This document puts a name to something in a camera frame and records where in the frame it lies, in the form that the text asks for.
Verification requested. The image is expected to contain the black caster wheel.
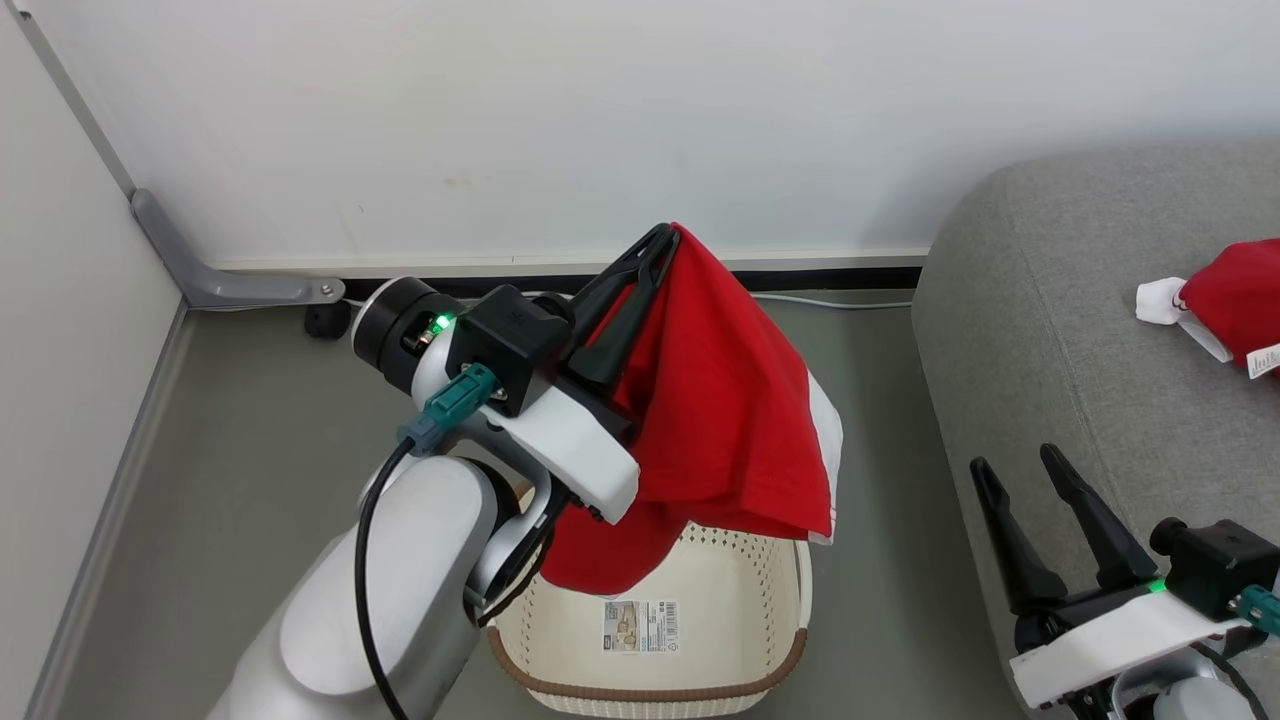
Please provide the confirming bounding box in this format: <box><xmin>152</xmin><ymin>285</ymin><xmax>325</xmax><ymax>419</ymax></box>
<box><xmin>304</xmin><ymin>299</ymin><xmax>354</xmax><ymax>342</ymax></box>

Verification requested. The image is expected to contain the white floor cable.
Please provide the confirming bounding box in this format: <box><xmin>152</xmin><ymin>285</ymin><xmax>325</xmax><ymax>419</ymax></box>
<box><xmin>750</xmin><ymin>291</ymin><xmax>914</xmax><ymax>312</ymax></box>

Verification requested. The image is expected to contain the printed basket label sticker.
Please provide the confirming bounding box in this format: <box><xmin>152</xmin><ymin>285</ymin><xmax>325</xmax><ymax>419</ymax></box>
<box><xmin>601</xmin><ymin>597</ymin><xmax>680</xmax><ymax>655</ymax></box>

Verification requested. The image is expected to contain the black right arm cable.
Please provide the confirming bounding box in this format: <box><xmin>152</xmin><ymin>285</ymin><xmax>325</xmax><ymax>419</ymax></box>
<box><xmin>1190</xmin><ymin>584</ymin><xmax>1280</xmax><ymax>720</ymax></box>

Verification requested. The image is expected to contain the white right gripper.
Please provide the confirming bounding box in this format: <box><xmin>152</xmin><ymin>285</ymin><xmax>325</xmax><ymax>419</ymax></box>
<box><xmin>969</xmin><ymin>444</ymin><xmax>1253</xmax><ymax>711</ymax></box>

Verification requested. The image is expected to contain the cream plastic laundry basket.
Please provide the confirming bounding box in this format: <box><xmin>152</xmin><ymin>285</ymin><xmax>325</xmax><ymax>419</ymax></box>
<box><xmin>483</xmin><ymin>478</ymin><xmax>814</xmax><ymax>720</ymax></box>

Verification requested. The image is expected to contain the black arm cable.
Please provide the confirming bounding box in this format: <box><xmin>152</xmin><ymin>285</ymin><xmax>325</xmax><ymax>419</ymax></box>
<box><xmin>354</xmin><ymin>363</ymin><xmax>498</xmax><ymax>720</ymax></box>
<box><xmin>1190</xmin><ymin>584</ymin><xmax>1280</xmax><ymax>720</ymax></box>

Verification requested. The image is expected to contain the grey fabric sofa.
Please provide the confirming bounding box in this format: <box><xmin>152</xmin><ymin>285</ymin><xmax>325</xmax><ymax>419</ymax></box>
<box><xmin>911</xmin><ymin>140</ymin><xmax>1280</xmax><ymax>720</ymax></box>

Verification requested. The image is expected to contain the red and white garment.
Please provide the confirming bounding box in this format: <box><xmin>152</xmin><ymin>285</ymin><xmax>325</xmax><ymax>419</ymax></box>
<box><xmin>1135</xmin><ymin>237</ymin><xmax>1280</xmax><ymax>382</ymax></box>
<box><xmin>539</xmin><ymin>221</ymin><xmax>845</xmax><ymax>599</ymax></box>

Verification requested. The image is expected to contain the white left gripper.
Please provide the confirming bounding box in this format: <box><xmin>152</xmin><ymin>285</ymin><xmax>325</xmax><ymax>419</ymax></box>
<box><xmin>488</xmin><ymin>222</ymin><xmax>682</xmax><ymax>527</ymax></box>

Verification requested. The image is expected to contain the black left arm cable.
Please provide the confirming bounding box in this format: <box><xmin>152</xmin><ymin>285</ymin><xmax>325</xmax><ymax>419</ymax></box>
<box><xmin>354</xmin><ymin>363</ymin><xmax>498</xmax><ymax>720</ymax></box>

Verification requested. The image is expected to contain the grey metal partition frame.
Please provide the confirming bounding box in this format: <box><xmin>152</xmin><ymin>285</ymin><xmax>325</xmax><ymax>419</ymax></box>
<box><xmin>8</xmin><ymin>0</ymin><xmax>347</xmax><ymax>310</ymax></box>

